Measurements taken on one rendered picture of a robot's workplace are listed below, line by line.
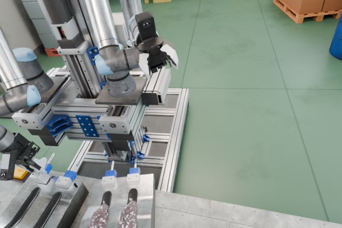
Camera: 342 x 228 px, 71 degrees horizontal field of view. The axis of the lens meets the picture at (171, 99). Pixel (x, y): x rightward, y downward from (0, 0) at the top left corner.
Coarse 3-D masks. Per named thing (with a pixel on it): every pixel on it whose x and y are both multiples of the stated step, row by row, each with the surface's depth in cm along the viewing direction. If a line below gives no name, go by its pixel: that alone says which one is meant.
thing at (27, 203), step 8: (32, 192) 100; (56, 192) 99; (32, 200) 98; (56, 200) 97; (24, 208) 96; (48, 208) 95; (16, 216) 94; (40, 216) 92; (48, 216) 92; (8, 224) 91; (16, 224) 90; (40, 224) 90
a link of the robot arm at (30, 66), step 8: (16, 48) 124; (24, 48) 123; (16, 56) 117; (24, 56) 118; (32, 56) 122; (24, 64) 120; (32, 64) 122; (24, 72) 122; (32, 72) 123; (40, 72) 127
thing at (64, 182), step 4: (76, 164) 108; (68, 172) 104; (72, 172) 104; (60, 176) 101; (64, 176) 103; (68, 176) 103; (72, 176) 102; (76, 176) 105; (60, 180) 100; (64, 180) 100; (68, 180) 100; (72, 180) 103; (56, 184) 99; (60, 184) 98; (64, 184) 98; (68, 184) 100; (64, 188) 100
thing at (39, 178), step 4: (52, 156) 108; (48, 160) 107; (48, 164) 104; (44, 168) 103; (48, 168) 104; (36, 172) 101; (48, 172) 104; (32, 176) 100; (36, 176) 99; (40, 176) 100; (44, 176) 101; (48, 176) 103; (36, 180) 101; (40, 180) 100; (44, 180) 101
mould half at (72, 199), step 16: (48, 192) 99; (64, 192) 98; (80, 192) 101; (16, 208) 96; (32, 208) 95; (64, 208) 93; (0, 224) 91; (32, 224) 90; (48, 224) 89; (64, 224) 92
